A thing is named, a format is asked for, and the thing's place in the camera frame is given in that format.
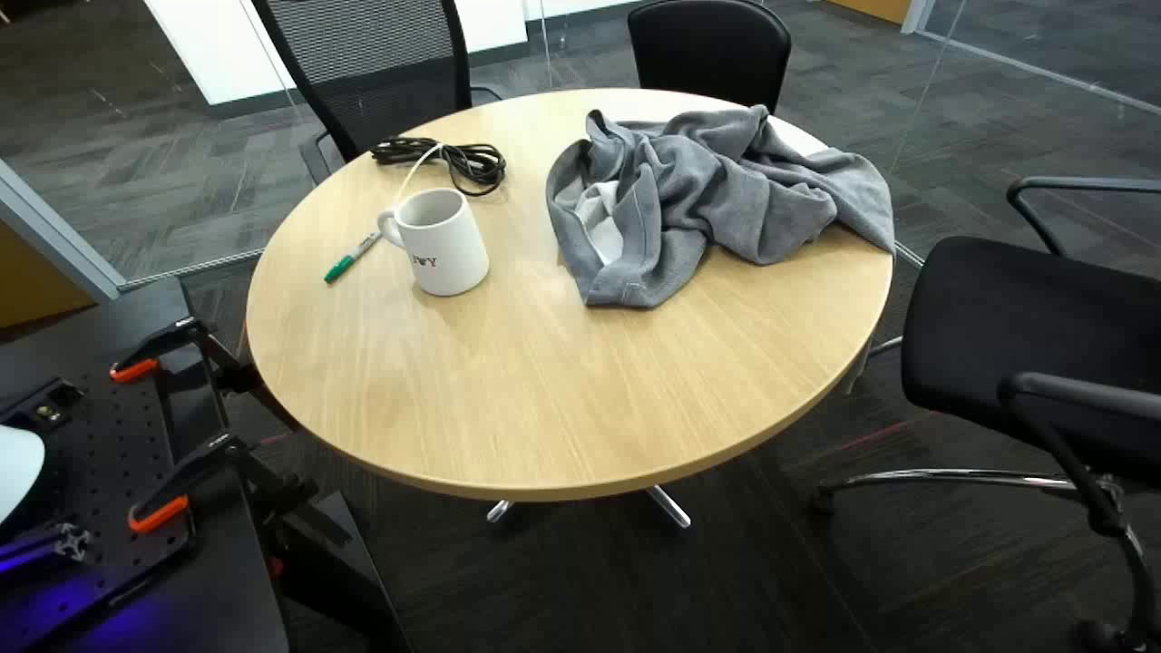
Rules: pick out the white ceramic mug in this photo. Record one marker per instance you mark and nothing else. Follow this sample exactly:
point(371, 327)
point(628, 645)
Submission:
point(444, 256)

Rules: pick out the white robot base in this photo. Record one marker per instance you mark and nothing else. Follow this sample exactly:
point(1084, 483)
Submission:
point(14, 470)

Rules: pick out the grey crumpled cloth garment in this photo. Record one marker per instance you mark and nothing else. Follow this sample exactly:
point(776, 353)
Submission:
point(700, 192)

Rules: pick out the chrome table leg base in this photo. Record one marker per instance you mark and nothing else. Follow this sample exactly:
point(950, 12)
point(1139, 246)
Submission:
point(670, 504)

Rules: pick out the green capped marker pen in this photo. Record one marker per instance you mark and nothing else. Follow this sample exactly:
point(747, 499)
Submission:
point(348, 260)

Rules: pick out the black fabric back chair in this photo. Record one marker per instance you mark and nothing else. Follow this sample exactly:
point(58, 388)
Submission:
point(710, 50)

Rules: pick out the black mesh office chair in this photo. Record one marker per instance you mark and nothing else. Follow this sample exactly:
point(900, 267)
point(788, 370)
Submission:
point(365, 59)

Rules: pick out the black chair with armrests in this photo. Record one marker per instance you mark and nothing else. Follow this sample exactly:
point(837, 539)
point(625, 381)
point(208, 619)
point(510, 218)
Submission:
point(1016, 327)

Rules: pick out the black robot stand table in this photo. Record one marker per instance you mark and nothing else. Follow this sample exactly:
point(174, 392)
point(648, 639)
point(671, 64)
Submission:
point(231, 594)

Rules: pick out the black perforated mounting board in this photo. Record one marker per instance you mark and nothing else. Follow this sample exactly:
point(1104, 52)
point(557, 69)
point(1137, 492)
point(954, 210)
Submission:
point(94, 483)

